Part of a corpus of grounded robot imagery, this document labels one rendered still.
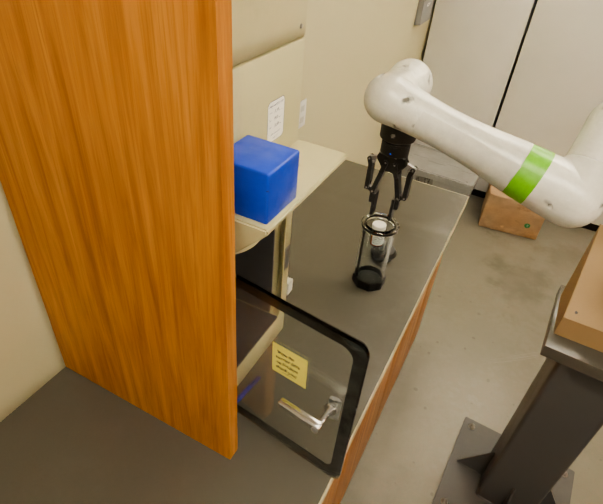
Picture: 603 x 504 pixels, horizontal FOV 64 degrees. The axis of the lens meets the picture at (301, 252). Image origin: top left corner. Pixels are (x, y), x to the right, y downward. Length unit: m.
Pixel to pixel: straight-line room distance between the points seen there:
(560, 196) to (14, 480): 1.22
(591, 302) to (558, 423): 0.47
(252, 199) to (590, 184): 0.65
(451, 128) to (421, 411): 1.65
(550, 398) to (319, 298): 0.81
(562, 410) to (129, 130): 1.53
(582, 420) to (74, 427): 1.46
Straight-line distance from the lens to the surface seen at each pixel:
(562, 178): 1.07
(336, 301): 1.47
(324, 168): 0.93
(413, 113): 1.08
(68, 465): 1.21
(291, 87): 0.96
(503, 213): 3.72
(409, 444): 2.35
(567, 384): 1.74
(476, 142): 1.06
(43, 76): 0.81
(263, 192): 0.73
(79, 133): 0.80
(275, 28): 0.87
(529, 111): 3.83
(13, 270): 1.18
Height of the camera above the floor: 1.95
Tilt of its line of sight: 38 degrees down
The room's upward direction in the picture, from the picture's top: 5 degrees clockwise
